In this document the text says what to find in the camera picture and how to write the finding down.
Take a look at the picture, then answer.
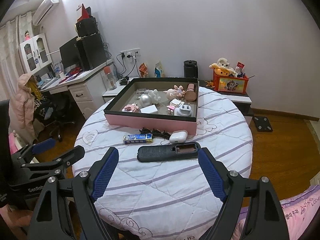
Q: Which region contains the pink box black rim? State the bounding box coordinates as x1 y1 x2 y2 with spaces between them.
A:
104 77 199 135

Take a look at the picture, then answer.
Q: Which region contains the red paper triangle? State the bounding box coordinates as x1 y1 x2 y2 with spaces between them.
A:
77 4 92 22

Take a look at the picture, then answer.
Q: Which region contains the black computer monitor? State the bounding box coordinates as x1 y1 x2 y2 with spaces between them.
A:
59 37 80 68

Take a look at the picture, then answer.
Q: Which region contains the white power adapter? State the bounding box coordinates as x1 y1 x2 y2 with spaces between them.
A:
140 105 158 114

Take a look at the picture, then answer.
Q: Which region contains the orange snack bag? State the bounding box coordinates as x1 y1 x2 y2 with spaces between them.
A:
138 63 149 78

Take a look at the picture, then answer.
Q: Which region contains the black hair clip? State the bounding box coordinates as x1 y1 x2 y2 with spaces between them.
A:
139 128 171 140

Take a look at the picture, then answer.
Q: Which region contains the white striped quilted tablecloth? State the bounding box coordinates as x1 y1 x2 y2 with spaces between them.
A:
72 87 254 240

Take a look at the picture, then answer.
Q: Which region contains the black box on tower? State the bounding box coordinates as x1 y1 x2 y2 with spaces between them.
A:
75 17 98 37

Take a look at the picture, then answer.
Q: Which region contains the yellow plush toy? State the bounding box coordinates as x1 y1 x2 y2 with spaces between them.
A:
209 63 236 76

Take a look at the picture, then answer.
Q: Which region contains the white air conditioner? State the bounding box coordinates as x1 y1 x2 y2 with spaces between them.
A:
32 0 60 26

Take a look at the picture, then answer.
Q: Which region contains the rose gold cylinder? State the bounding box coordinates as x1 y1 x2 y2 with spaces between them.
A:
184 83 197 102

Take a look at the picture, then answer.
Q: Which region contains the pink block donut toy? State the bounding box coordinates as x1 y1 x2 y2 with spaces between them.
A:
121 103 139 113

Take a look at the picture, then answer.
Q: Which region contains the silver pearl ball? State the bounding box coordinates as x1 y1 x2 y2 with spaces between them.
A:
139 94 152 107

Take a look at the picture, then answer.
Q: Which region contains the pink pig figurine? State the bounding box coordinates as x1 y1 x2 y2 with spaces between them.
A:
165 85 185 100

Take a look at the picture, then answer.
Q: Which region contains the clear glass item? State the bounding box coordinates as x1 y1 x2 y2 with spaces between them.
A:
136 88 149 95

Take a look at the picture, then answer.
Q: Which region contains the black kettle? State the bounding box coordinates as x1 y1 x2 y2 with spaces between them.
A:
183 60 198 78

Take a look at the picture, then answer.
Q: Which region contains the white plush toy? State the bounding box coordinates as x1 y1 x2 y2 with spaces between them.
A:
217 57 236 75

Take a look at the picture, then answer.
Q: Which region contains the white earbuds case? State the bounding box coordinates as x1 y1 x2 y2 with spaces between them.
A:
169 130 188 144

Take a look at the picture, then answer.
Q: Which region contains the blue white snack bag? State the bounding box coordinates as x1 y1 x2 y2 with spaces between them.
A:
154 61 165 78

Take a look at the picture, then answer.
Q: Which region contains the orange toy box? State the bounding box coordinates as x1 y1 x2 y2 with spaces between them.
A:
213 71 249 94

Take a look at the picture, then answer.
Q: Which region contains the black office chair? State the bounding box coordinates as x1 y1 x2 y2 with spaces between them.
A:
34 95 76 142

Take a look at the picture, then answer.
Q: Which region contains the white wall power strip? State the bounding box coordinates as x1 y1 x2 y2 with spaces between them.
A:
120 48 141 57

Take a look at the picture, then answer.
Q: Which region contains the blue battery pack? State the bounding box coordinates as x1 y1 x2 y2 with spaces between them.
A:
123 133 153 144

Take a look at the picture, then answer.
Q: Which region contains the white ceramic figurine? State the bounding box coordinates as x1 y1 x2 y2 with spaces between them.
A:
148 89 161 105

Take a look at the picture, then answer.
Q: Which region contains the black computer tower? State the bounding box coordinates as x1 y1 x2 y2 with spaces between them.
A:
76 34 107 70

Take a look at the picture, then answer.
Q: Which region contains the pink printed bedding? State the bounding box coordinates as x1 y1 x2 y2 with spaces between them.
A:
231 184 320 240

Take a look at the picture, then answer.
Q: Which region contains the bottle with orange cap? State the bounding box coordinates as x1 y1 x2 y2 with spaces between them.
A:
104 66 117 90

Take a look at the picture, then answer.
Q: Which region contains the white glass door cabinet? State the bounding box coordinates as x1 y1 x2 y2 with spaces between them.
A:
20 34 52 74

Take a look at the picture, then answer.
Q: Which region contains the black remote control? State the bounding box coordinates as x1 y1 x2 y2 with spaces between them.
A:
137 142 201 163

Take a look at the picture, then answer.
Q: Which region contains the pink jacket on chair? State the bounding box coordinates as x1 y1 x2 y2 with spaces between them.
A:
10 73 36 142

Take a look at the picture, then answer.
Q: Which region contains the white desk with drawers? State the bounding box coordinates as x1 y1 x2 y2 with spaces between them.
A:
42 59 114 119

